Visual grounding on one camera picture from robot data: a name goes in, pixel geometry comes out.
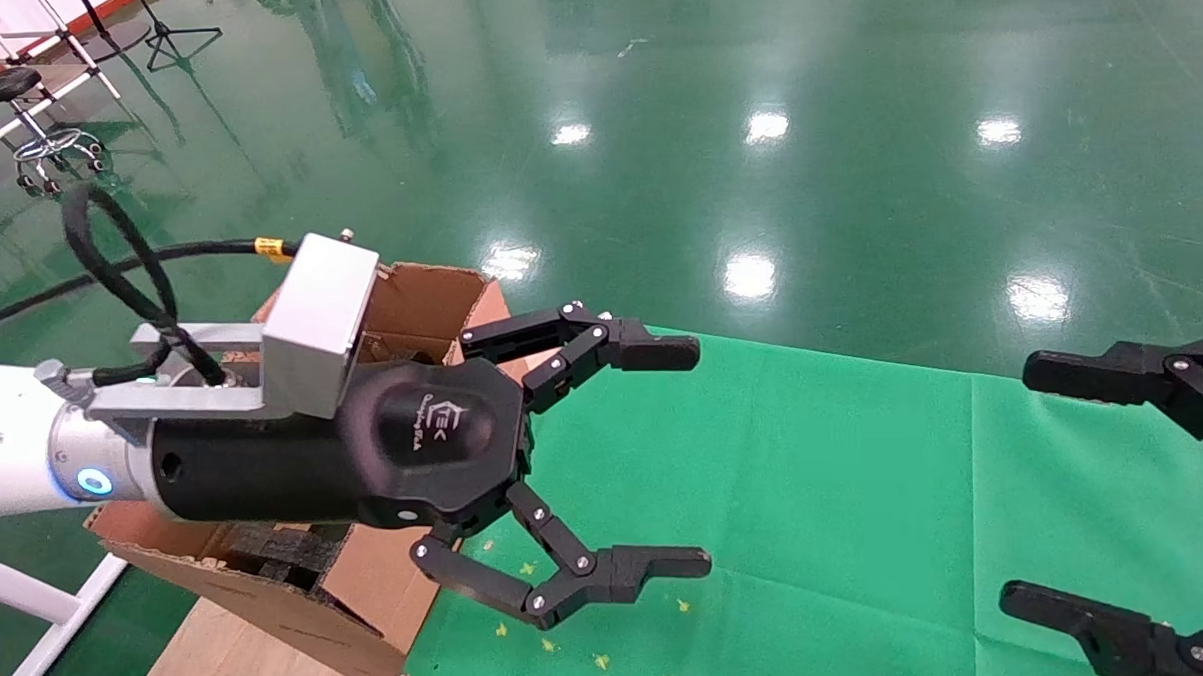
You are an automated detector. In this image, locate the large open brown carton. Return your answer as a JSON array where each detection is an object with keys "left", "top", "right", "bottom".
[{"left": 77, "top": 259, "right": 526, "bottom": 676}]

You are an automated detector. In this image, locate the black foam block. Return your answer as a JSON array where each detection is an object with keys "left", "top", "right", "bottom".
[{"left": 213, "top": 517, "right": 356, "bottom": 598}]

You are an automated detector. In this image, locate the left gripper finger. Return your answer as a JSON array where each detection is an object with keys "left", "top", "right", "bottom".
[{"left": 458, "top": 297, "right": 703, "bottom": 416}]

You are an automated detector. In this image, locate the green table cloth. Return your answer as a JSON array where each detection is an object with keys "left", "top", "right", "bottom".
[{"left": 391, "top": 307, "right": 1203, "bottom": 676}]

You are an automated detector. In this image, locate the black tripod stand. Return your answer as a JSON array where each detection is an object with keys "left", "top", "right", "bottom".
[{"left": 137, "top": 0, "right": 225, "bottom": 73}]

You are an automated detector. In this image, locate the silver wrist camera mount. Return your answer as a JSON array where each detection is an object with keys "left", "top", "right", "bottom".
[{"left": 33, "top": 229, "right": 387, "bottom": 449}]

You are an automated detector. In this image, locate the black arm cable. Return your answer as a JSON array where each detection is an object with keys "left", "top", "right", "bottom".
[{"left": 0, "top": 173, "right": 306, "bottom": 395}]

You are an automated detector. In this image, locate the white metal table frame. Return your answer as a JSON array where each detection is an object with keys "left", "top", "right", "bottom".
[{"left": 0, "top": 543, "right": 134, "bottom": 676}]

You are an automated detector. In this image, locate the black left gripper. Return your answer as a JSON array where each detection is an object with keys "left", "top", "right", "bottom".
[{"left": 147, "top": 349, "right": 715, "bottom": 643}]

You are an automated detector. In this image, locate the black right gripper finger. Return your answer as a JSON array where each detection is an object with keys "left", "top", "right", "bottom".
[
  {"left": 998, "top": 575, "right": 1203, "bottom": 676},
  {"left": 1020, "top": 335, "right": 1203, "bottom": 484}
]

